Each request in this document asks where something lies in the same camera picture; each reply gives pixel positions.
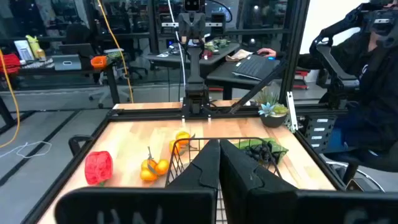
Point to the red bell pepper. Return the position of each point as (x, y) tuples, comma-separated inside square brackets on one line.
[(99, 168)]

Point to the white box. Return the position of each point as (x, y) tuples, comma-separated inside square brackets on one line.
[(23, 49)]

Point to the grey box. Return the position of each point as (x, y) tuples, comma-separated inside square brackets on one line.
[(66, 62)]

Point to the black panel with white labels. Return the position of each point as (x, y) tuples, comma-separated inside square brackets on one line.
[(320, 133)]

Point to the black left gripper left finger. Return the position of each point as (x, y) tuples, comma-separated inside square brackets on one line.
[(140, 205)]

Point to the dark grape bunch with leaf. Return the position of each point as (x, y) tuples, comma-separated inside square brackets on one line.
[(259, 153)]

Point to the black cluttered desk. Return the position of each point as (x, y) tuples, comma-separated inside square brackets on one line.
[(112, 84)]

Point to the yellow-green bottle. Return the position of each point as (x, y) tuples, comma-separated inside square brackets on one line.
[(33, 45)]

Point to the white metal bracket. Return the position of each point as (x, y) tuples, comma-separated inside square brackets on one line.
[(291, 109)]

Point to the black laptop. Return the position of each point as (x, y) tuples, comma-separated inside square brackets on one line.
[(255, 67)]

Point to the red bag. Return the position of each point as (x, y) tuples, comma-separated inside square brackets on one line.
[(9, 63)]

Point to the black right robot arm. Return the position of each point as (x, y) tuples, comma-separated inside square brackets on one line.
[(194, 77)]

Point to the black office chair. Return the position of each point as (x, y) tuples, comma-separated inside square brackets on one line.
[(367, 160)]

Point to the black aluminium table frame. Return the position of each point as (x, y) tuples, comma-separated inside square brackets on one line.
[(149, 114)]

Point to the green cucumber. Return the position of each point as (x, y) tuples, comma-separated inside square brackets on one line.
[(278, 149)]

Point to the person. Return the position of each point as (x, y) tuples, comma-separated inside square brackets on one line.
[(382, 93)]

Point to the orange object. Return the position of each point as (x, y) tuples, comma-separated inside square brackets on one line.
[(99, 61)]

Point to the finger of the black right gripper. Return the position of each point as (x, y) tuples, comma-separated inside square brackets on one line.
[(185, 29), (199, 29)]

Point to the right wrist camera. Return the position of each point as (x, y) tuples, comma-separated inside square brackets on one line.
[(191, 4)]

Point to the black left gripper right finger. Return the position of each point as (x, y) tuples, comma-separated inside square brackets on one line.
[(280, 205)]

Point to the person's hand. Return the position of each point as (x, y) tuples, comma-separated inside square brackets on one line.
[(265, 52)]

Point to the succulent plant in black pot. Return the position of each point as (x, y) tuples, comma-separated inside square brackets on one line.
[(273, 119)]

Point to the brown paper bag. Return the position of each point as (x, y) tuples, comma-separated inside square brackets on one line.
[(239, 55)]

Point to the grey desk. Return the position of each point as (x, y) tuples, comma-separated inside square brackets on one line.
[(174, 60)]

